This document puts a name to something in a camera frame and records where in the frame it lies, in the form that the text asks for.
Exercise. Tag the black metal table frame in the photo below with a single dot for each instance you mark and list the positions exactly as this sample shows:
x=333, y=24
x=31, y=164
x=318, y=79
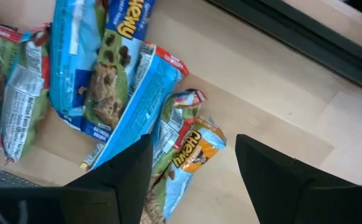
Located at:
x=308, y=40

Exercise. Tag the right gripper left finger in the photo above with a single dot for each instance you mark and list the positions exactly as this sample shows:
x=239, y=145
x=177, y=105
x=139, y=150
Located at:
x=131, y=174

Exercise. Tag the dark blue chewy granola bar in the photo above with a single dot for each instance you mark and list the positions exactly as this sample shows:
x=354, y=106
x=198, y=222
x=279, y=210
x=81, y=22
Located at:
x=109, y=87
x=68, y=62

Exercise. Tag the dark woven placemat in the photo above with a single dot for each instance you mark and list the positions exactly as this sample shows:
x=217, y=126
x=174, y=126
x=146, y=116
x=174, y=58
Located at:
x=0, y=177

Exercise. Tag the orange chewy granola bar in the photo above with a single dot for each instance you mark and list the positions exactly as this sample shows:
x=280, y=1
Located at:
x=196, y=149

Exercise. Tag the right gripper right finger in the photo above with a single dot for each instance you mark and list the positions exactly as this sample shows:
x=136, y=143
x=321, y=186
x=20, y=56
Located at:
x=268, y=174

